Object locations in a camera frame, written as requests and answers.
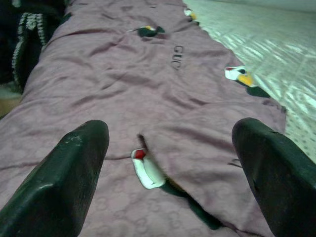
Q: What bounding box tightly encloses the white patterned mattress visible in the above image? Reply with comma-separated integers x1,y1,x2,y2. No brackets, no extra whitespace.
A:
182,0,316,163

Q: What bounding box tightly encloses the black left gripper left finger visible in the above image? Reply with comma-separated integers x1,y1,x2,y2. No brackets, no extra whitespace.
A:
0,119,110,237

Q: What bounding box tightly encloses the purple duck print blanket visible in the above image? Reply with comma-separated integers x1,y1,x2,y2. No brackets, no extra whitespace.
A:
0,0,287,237

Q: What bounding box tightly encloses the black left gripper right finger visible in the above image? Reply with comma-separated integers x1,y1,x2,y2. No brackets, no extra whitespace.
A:
232,118,316,237

